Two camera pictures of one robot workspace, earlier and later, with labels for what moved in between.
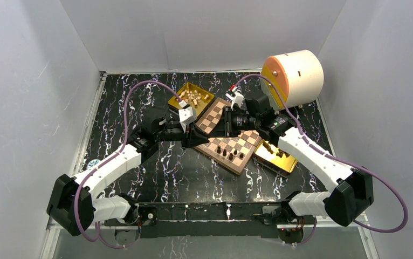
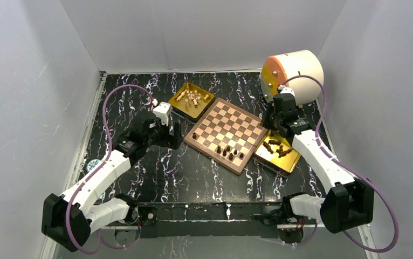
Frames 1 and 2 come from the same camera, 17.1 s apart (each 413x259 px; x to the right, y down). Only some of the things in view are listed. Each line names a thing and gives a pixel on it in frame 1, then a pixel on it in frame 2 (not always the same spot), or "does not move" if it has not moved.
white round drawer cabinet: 298,76 does not move
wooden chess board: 231,152 does not move
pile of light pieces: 188,96 does not move
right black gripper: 229,131 -> 265,122
